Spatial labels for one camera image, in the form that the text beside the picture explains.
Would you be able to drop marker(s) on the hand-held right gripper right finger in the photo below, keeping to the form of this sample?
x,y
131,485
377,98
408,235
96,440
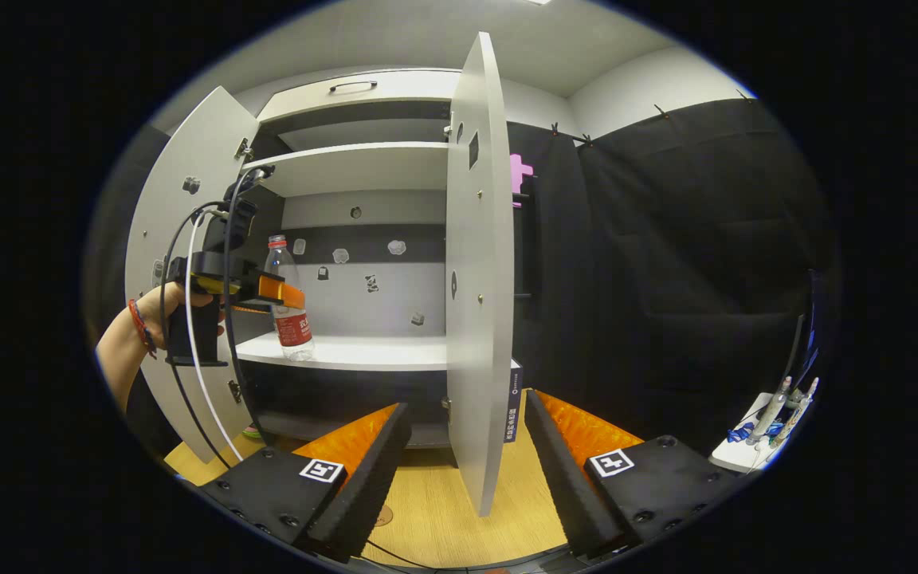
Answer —
x,y
562,478

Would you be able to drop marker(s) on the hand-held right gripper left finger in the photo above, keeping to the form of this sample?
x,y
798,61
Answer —
x,y
371,486

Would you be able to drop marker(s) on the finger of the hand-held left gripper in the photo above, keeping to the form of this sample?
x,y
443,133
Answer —
x,y
284,292
250,308

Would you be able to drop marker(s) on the clear plastic bottle red label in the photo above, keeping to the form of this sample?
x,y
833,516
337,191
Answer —
x,y
292,327

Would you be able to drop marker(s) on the white cabinet door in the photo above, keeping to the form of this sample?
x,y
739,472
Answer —
x,y
188,143
479,319

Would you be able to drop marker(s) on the round brown coaster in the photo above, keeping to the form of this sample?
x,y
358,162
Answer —
x,y
383,516

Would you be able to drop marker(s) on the white and blue box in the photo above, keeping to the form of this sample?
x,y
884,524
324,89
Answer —
x,y
513,406

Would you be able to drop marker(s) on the white and grey cabinet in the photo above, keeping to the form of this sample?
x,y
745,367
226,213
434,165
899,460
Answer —
x,y
379,303

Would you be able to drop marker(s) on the white low cabinet shelf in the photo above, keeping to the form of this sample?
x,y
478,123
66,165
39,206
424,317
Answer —
x,y
379,351

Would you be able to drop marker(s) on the small green object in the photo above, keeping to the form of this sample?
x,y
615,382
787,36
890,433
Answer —
x,y
252,433

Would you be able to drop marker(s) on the white high cabinet shelf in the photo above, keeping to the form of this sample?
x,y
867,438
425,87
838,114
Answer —
x,y
363,167

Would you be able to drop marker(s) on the clear slim bottle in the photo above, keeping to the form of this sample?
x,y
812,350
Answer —
x,y
800,410
770,410

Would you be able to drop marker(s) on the white cabinet drawer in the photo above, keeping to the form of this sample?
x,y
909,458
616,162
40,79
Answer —
x,y
403,92

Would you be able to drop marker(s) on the black metal frame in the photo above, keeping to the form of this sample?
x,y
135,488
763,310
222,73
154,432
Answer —
x,y
524,239

